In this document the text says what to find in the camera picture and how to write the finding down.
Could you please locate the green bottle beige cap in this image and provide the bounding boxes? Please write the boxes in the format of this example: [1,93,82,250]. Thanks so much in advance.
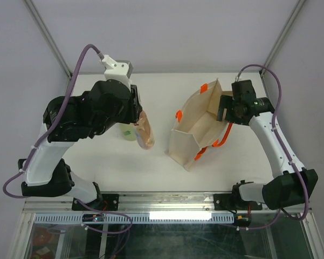
[119,124,136,141]

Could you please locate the beige canvas bag orange handles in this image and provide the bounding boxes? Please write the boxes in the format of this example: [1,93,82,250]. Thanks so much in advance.
[167,79,232,171]

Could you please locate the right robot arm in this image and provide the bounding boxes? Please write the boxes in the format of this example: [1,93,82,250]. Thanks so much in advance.
[217,80,318,210]

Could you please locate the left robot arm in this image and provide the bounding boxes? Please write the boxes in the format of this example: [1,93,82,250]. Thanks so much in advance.
[18,79,142,210]

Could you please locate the small electronics board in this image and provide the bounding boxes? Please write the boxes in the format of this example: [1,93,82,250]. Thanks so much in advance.
[82,214,106,222]

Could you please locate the black connector box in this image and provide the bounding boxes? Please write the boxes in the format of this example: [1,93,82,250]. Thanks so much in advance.
[232,215,251,227]

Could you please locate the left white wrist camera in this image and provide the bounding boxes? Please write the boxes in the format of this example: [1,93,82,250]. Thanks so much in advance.
[100,54,133,89]

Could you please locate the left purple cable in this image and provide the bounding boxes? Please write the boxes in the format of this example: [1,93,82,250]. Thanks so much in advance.
[2,44,133,233]

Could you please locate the purple cable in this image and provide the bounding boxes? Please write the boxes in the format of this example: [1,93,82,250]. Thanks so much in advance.
[234,64,312,231]
[2,44,133,233]

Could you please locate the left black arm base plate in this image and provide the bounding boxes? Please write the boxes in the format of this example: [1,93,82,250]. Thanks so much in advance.
[71,193,119,212]

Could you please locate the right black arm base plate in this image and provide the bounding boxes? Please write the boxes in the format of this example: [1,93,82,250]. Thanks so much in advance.
[213,193,263,212]

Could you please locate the aluminium mounting rail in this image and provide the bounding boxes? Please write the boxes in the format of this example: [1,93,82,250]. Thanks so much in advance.
[21,191,308,214]

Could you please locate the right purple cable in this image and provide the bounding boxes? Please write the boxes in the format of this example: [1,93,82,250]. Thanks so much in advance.
[234,64,312,231]

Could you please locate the grey slotted cable duct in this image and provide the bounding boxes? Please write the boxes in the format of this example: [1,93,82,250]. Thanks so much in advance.
[35,212,234,224]

